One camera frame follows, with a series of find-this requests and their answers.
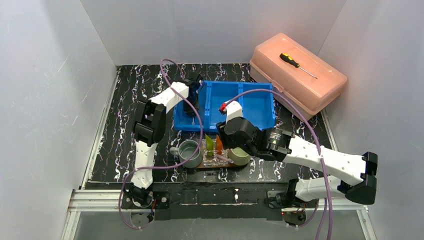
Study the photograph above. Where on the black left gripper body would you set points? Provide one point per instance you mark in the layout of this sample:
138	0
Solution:
192	100

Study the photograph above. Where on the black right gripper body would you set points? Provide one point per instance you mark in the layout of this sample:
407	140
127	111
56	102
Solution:
222	133

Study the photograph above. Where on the orange toothpaste tube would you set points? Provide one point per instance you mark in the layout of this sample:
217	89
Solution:
218	145

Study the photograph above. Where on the light green ceramic mug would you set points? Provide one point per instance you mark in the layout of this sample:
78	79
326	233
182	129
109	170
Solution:
238	156

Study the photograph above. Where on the yellow-green toothpaste tube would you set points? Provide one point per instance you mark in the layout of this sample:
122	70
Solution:
209	145

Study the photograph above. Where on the clear plastic toothbrush holder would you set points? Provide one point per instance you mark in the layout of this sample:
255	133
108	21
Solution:
212	160

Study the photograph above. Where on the blue three-compartment bin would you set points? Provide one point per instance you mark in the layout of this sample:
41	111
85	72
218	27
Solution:
257	107

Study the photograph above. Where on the grey-blue ceramic mug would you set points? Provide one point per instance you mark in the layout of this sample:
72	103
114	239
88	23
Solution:
190	152

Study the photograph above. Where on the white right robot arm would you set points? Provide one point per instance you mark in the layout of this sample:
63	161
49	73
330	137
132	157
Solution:
352	177

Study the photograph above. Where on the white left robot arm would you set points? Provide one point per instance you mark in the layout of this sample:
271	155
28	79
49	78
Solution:
150	125

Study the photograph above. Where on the oval wooden tray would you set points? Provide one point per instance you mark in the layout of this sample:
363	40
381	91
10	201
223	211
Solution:
217	166

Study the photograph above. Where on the pink plastic toolbox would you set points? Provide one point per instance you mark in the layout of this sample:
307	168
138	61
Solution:
304	95

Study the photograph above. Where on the yellow black screwdriver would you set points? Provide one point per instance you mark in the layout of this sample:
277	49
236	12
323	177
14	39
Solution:
288	59

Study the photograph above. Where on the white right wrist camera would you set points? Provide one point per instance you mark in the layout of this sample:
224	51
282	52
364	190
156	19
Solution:
231	109

